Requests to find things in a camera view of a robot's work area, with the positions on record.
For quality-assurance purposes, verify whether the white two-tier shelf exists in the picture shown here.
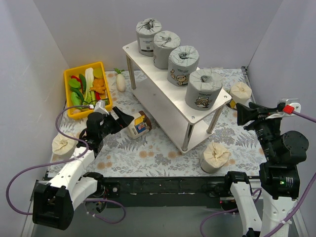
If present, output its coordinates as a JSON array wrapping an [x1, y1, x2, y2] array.
[[123, 41, 231, 154]]

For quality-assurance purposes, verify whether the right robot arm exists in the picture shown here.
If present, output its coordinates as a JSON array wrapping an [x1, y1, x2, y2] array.
[[223, 102, 309, 237]]

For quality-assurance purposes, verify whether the yellow green fruit toy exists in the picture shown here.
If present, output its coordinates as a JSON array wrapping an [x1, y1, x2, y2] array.
[[93, 68, 103, 79]]

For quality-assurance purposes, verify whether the grey roll with cartoon label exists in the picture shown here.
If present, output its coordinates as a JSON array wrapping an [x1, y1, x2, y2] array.
[[153, 31, 181, 70]]

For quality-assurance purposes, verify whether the aluminium frame rail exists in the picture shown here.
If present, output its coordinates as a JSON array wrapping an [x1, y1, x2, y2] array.
[[22, 66, 309, 237]]

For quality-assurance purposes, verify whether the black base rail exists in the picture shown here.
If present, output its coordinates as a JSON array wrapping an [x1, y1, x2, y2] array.
[[102, 176, 234, 208]]

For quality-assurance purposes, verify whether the red chili toy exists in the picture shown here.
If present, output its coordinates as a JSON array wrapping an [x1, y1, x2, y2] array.
[[71, 76, 81, 83]]

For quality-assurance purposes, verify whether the white radish toy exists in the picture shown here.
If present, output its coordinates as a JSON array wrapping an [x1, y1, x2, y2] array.
[[114, 68, 126, 92]]

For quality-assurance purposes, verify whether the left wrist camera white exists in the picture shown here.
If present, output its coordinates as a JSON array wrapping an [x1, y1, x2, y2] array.
[[89, 100, 110, 116]]

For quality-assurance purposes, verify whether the green leafy vegetable toy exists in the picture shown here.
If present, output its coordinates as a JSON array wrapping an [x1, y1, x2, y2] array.
[[71, 92, 82, 109]]

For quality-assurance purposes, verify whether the grey roll with QR label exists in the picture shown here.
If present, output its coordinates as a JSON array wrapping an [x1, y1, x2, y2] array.
[[136, 18, 162, 57]]

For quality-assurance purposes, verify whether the orange ginger toy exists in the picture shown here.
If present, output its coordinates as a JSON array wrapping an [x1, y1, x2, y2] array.
[[90, 78, 106, 94]]

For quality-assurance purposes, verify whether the beige roll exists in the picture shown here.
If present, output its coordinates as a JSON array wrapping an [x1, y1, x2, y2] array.
[[52, 133, 77, 157], [199, 142, 231, 174], [127, 111, 152, 139], [229, 82, 252, 109]]

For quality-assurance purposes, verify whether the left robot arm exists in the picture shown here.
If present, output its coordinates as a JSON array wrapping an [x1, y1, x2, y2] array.
[[32, 107, 134, 230]]

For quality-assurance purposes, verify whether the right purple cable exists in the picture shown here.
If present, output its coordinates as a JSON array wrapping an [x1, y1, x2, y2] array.
[[199, 110, 316, 237]]

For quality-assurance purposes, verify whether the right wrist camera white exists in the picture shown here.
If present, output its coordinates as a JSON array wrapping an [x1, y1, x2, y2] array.
[[267, 98, 302, 119]]

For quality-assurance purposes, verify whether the green pepper toy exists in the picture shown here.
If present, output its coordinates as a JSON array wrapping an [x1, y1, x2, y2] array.
[[79, 74, 86, 94]]

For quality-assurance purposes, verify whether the floral table mat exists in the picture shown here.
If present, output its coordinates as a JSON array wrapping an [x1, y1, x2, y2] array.
[[48, 68, 277, 177]]

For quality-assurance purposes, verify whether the yellow plastic bin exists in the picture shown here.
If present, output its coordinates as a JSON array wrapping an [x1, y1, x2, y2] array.
[[64, 61, 113, 119]]

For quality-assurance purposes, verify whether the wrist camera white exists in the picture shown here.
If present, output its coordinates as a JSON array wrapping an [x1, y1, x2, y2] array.
[[267, 98, 302, 119], [89, 100, 110, 116]]

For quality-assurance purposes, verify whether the white bok choy toy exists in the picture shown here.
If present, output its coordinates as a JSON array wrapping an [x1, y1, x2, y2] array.
[[84, 68, 94, 96]]

